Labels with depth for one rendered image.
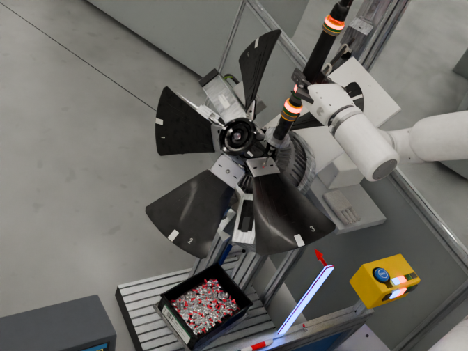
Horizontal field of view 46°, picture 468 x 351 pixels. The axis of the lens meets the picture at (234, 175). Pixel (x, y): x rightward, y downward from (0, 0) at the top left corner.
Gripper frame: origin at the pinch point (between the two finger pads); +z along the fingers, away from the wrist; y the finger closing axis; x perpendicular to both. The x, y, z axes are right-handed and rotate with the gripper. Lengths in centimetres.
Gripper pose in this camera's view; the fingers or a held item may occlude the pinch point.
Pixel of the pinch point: (308, 76)
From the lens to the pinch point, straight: 135.5
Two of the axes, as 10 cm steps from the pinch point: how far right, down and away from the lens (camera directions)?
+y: 8.4, -1.3, 5.2
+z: -4.4, -7.2, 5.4
